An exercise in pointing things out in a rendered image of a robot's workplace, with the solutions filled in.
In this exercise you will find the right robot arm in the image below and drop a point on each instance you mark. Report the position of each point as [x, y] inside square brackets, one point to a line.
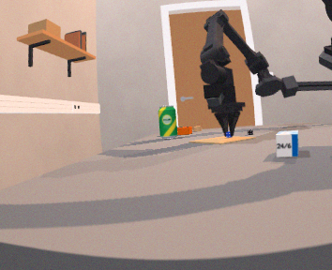
[215, 76]

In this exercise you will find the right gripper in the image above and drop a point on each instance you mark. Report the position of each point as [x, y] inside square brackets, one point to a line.
[227, 114]

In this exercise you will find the orange digital multimeter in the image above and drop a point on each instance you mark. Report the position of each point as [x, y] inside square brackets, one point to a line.
[184, 130]

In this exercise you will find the small white and blue box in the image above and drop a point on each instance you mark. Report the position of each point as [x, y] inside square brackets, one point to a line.
[287, 144]

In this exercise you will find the green and yellow can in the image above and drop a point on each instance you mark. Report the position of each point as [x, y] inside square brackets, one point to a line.
[167, 122]

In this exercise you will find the orange flat mat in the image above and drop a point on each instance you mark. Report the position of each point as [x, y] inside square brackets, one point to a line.
[223, 140]

